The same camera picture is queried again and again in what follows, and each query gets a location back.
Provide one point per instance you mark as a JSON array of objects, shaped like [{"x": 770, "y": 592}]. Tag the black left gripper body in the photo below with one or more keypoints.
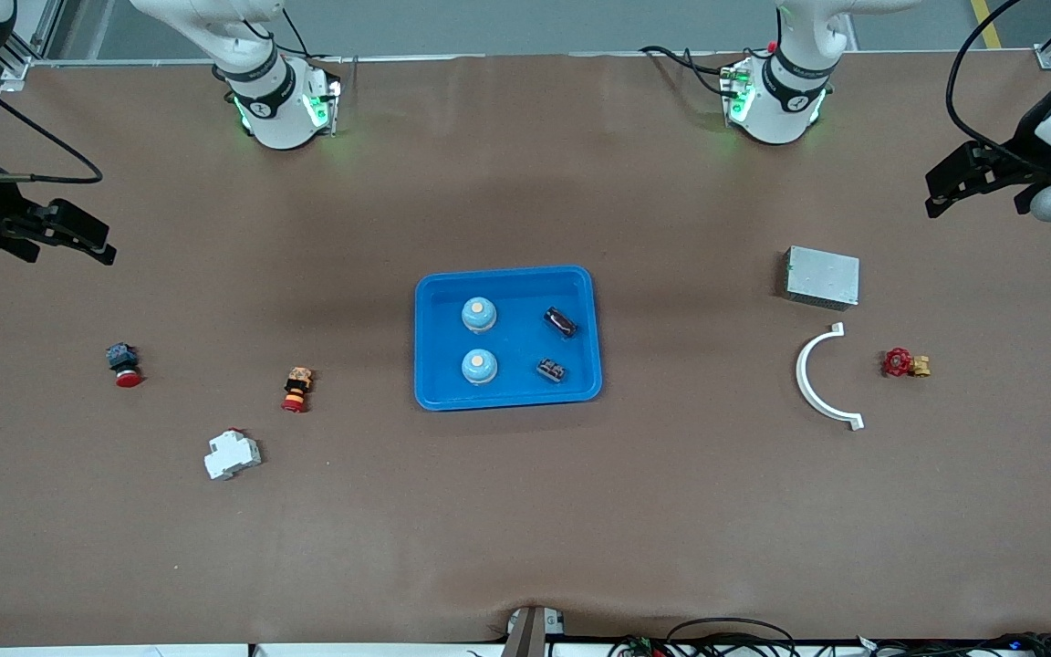
[{"x": 1024, "y": 157}]

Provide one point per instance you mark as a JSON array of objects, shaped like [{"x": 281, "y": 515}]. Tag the blue dome bell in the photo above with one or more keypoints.
[
  {"x": 479, "y": 315},
  {"x": 479, "y": 367}
]

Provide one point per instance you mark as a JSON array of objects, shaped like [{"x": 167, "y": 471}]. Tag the brown electrolytic capacitor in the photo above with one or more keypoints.
[{"x": 560, "y": 321}]

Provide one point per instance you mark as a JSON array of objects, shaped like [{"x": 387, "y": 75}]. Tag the small black connector block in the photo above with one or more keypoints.
[{"x": 551, "y": 370}]

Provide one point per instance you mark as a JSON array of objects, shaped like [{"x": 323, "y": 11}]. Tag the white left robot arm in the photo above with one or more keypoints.
[{"x": 776, "y": 109}]

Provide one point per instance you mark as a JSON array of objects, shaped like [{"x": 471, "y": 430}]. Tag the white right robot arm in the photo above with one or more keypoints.
[{"x": 279, "y": 109}]

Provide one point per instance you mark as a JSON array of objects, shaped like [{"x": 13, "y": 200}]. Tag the blue plastic tray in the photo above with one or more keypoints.
[{"x": 507, "y": 383}]

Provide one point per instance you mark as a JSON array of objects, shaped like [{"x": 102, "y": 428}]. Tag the red mushroom push button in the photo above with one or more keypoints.
[{"x": 124, "y": 365}]

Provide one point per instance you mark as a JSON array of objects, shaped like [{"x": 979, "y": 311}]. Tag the grey metal box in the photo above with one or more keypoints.
[{"x": 822, "y": 276}]

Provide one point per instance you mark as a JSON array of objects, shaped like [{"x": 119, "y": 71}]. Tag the red handwheel brass valve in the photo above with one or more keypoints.
[{"x": 897, "y": 363}]

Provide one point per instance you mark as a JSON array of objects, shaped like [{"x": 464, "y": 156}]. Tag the white circuit breaker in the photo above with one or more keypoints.
[{"x": 232, "y": 454}]

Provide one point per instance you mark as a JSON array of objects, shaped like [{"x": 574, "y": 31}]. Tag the striped red emergency stop switch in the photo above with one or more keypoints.
[{"x": 296, "y": 391}]

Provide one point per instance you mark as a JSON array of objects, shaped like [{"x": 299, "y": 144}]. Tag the metal table edge bracket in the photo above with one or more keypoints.
[{"x": 530, "y": 634}]

